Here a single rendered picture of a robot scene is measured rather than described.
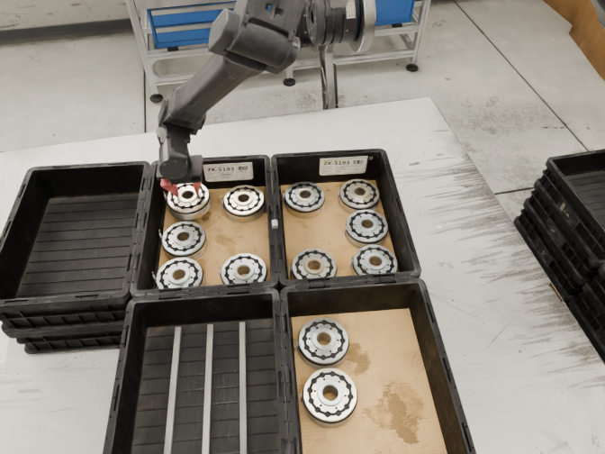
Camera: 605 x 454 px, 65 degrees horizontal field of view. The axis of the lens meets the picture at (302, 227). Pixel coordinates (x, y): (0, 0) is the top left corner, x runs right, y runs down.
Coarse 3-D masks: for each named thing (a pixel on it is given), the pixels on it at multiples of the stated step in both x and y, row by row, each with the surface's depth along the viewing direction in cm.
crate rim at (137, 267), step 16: (208, 160) 119; (224, 160) 119; (240, 160) 120; (272, 192) 112; (144, 208) 109; (272, 208) 109; (144, 224) 107; (144, 240) 103; (272, 240) 103; (272, 256) 102; (272, 272) 98; (176, 288) 95; (192, 288) 95; (208, 288) 95; (224, 288) 95; (240, 288) 95
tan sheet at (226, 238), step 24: (168, 192) 126; (216, 192) 126; (264, 192) 126; (168, 216) 120; (216, 216) 121; (264, 216) 121; (216, 240) 116; (240, 240) 116; (264, 240) 116; (216, 264) 111
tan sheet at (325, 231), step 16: (336, 192) 126; (336, 208) 123; (288, 224) 119; (304, 224) 119; (320, 224) 119; (336, 224) 119; (288, 240) 116; (304, 240) 116; (320, 240) 116; (336, 240) 116; (288, 256) 113; (336, 256) 113; (288, 272) 110
